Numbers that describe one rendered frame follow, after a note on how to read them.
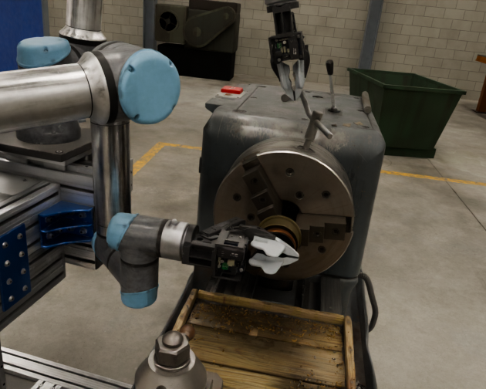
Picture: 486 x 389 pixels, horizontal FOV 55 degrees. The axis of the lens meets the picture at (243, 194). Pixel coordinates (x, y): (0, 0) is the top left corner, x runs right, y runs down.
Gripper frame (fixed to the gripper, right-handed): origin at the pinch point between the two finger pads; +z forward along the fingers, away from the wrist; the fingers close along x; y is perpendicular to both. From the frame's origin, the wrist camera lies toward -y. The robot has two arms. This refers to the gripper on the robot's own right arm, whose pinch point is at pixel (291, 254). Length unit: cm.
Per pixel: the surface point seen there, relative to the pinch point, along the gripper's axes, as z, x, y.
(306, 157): -0.1, 14.8, -14.9
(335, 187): 6.9, 9.2, -15.0
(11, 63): -388, -55, -472
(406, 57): 177, -34, -1018
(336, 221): 8.1, 2.8, -12.2
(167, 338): -11.4, 10.2, 41.0
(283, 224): -2.6, 4.1, -3.6
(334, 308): 11.7, -21.5, -16.4
